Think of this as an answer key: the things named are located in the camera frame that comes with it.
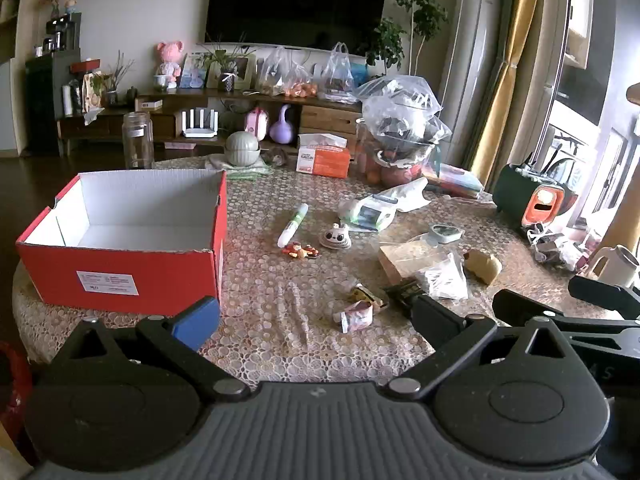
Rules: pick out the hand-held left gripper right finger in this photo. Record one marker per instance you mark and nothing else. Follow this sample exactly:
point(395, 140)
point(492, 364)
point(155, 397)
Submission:
point(435, 317)

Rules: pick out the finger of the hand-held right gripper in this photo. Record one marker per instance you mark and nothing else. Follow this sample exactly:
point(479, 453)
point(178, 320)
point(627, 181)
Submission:
point(520, 304)
point(600, 292)

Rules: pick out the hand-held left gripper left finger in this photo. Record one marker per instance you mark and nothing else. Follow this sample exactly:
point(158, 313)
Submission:
point(197, 322)

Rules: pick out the red cardboard shoe box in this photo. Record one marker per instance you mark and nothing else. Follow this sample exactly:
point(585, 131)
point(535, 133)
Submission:
point(130, 275)

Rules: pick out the white pouch packet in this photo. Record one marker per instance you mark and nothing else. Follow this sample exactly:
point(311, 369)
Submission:
point(367, 214)

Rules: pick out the small red orange toy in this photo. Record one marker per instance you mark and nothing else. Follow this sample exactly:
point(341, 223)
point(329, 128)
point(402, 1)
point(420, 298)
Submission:
point(300, 251)

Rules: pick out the white panda figurine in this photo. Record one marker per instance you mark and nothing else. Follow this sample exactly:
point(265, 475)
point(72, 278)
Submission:
point(336, 236)

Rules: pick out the white green tube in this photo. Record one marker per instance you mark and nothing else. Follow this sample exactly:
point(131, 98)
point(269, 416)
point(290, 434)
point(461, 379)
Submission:
point(292, 225)

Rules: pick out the white kettle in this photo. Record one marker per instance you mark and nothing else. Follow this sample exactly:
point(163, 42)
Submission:
point(612, 266)

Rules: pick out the clear bag of small parts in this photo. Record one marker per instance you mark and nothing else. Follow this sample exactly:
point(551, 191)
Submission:
point(442, 277)

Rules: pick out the crumpled wrappers pile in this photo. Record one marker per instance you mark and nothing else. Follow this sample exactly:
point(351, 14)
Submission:
point(555, 249)

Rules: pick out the gold black candy wrapper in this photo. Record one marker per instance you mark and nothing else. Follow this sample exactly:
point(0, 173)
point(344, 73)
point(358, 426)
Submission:
point(367, 297)

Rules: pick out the pink candy packet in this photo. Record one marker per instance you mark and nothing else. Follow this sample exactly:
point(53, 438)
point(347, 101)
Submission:
point(356, 317)

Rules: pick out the small white oval container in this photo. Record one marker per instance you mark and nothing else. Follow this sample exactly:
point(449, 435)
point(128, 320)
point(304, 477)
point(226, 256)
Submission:
point(446, 234)

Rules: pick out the lace tablecloth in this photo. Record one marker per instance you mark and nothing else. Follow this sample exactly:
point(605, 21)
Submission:
point(300, 290)

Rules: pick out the white plastic bag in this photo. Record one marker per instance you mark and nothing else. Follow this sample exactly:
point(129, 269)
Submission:
point(410, 192)

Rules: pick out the colourful flat packets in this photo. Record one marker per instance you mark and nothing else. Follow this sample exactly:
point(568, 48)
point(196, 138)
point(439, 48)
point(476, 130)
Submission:
point(457, 181)

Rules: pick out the bag of orange fruit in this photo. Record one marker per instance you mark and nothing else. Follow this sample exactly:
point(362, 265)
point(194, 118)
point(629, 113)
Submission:
point(395, 172)

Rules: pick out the folded green cloth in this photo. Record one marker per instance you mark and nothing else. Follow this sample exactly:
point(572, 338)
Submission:
point(240, 171)

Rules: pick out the pink flat box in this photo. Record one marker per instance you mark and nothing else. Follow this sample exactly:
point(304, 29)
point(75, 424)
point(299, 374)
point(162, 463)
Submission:
point(180, 145)

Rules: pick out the grey ribbed lidded bowl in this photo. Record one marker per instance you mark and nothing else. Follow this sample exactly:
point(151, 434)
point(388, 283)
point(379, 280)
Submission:
point(242, 147)

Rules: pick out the small dark glass bowl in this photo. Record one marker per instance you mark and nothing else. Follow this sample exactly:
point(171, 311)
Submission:
point(277, 158)

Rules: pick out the orange tissue box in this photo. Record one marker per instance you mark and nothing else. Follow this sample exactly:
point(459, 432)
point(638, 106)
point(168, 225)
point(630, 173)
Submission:
point(325, 160)

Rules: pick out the tall glass jar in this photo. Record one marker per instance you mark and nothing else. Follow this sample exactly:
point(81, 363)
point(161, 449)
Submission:
point(137, 140)

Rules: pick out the white router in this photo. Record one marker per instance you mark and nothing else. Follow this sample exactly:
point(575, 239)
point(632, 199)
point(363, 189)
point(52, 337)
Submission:
point(200, 125)

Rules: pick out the pink toy case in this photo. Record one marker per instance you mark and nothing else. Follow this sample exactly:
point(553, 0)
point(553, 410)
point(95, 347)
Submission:
point(256, 124)

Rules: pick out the purple gourd ornament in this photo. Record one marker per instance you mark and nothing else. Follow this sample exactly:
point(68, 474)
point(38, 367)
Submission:
point(282, 130)

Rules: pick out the clear plastic bag pile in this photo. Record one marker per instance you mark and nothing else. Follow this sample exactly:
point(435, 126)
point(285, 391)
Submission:
point(400, 105)

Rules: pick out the yellow curtain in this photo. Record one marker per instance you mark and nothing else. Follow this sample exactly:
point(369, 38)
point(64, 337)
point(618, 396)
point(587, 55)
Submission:
point(510, 85)

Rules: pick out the small cardboard box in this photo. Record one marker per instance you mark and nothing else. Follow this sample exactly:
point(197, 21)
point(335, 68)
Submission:
point(148, 104)

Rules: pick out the wooden television cabinet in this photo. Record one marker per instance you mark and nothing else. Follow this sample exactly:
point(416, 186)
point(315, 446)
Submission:
point(330, 117)

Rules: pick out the small dark teapot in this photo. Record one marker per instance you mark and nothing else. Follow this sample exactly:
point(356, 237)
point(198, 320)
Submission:
point(131, 94)

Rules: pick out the twig plant in dark vase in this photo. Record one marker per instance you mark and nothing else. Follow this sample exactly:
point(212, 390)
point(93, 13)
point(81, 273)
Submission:
point(112, 95)

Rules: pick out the potted plant in black vase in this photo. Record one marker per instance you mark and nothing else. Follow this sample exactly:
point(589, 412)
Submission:
point(226, 80)

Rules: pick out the white standing air conditioner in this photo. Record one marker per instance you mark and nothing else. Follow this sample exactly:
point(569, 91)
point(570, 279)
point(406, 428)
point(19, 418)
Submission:
point(472, 60)

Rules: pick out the printed snack bag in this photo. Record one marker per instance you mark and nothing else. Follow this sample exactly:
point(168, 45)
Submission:
point(92, 91)

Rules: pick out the white paper roll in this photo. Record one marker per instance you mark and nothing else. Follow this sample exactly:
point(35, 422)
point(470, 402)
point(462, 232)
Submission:
point(68, 100)

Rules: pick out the plastic bag with dark contents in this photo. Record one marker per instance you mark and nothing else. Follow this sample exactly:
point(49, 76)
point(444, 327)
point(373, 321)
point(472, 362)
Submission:
point(339, 75)

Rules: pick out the plastic bag with oranges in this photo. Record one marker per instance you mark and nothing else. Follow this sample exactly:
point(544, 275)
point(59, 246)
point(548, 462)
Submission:
point(287, 77)

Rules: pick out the pink pig plush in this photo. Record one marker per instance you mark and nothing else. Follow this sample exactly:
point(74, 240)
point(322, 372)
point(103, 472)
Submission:
point(169, 62)

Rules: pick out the dark tall cabinet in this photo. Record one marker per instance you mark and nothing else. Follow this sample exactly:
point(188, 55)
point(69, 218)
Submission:
point(47, 100)

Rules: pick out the flat red box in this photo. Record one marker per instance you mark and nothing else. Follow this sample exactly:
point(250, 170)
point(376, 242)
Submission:
point(86, 66)

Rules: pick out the tall green houseplant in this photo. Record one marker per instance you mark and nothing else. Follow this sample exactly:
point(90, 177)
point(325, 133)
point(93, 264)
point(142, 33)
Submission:
point(420, 5)

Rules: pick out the black coffee machine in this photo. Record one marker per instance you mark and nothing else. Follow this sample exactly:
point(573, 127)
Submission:
point(62, 32)

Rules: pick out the black television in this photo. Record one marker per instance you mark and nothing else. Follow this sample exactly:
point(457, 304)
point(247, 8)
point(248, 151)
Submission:
point(295, 0)

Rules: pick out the dried flower bouquet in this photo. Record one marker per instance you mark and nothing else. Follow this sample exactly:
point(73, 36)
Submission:
point(52, 0)

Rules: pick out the blue photo frame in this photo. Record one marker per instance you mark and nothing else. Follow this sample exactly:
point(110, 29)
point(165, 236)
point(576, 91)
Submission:
point(192, 72)

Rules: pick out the wooden picture frame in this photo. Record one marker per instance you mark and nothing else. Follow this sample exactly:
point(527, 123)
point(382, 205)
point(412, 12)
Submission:
point(245, 72)

